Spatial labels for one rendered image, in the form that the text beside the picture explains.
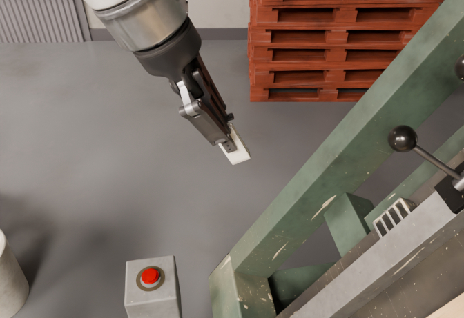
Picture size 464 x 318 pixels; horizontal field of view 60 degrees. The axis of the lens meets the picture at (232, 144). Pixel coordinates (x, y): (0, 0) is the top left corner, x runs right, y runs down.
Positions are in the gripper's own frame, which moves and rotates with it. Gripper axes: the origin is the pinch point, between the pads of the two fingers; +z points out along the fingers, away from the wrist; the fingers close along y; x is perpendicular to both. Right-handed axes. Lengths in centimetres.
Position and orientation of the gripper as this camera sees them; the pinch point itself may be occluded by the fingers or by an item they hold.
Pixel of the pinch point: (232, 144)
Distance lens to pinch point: 58.4
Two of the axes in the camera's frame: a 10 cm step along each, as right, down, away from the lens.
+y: -0.8, -7.0, 7.1
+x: -9.1, 3.4, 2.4
